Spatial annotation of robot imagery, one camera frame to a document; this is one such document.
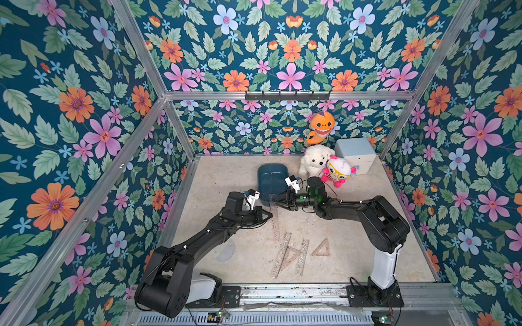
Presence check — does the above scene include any pink set square triangle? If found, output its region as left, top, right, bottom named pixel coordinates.
left=280, top=247, right=301, bottom=272

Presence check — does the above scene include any clear protractor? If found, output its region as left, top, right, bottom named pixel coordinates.
left=216, top=240, right=236, bottom=263

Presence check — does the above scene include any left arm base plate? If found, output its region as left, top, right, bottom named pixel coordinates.
left=186, top=286, right=241, bottom=308

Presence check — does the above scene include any small pink triangle ruler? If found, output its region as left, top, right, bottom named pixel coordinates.
left=311, top=237, right=331, bottom=257

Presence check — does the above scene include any teal plastic storage box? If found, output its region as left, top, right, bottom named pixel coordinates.
left=258, top=163, right=289, bottom=206

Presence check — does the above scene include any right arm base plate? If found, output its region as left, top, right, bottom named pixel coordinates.
left=346, top=283, right=405, bottom=308

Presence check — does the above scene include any pink stencil ruler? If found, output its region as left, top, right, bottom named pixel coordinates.
left=270, top=203, right=281, bottom=242

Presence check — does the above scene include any light blue small cabinet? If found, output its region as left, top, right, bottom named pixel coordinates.
left=334, top=138, right=377, bottom=175

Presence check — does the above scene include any white dog plush toy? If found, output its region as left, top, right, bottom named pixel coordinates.
left=299, top=145, right=335, bottom=177

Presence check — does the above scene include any clear short ruler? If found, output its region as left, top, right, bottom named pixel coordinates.
left=296, top=239, right=309, bottom=277

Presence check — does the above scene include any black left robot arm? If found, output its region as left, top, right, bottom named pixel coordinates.
left=135, top=206, right=273, bottom=318

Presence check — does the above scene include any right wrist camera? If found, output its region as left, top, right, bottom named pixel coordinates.
left=284, top=175, right=302, bottom=194

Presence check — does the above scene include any pink white doll plush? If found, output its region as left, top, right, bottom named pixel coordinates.
left=319, top=155, right=357, bottom=188

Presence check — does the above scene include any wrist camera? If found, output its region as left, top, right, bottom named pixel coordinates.
left=244, top=189, right=260, bottom=211
left=284, top=175, right=302, bottom=194

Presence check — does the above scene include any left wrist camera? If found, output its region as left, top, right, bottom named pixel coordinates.
left=244, top=189, right=260, bottom=211

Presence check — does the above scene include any orange dinosaur plush toy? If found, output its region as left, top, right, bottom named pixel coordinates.
left=306, top=111, right=335, bottom=147

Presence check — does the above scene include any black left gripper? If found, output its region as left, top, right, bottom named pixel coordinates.
left=232, top=206, right=272, bottom=226

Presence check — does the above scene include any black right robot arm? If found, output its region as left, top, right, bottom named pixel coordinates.
left=269, top=177, right=411, bottom=295

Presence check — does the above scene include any black hook rail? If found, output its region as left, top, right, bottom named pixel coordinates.
left=244, top=91, right=331, bottom=102

